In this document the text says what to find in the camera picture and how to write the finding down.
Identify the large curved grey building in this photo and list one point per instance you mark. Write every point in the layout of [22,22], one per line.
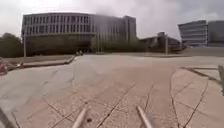
[76,31]

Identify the dark green tree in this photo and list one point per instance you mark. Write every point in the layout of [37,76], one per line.
[10,45]

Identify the red and white barrier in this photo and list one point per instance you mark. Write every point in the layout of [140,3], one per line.
[3,68]

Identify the low dark building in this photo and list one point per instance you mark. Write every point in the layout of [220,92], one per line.
[159,42]

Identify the group of people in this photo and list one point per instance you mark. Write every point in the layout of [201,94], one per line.
[79,52]

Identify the robot's own part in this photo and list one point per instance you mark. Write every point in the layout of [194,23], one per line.
[79,119]
[144,117]

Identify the glass office building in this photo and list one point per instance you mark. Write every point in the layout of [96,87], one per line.
[200,32]

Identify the grey pole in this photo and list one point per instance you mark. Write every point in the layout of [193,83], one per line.
[166,43]
[24,43]

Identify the pale concrete slab plaza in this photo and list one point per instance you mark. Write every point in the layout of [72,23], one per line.
[110,76]

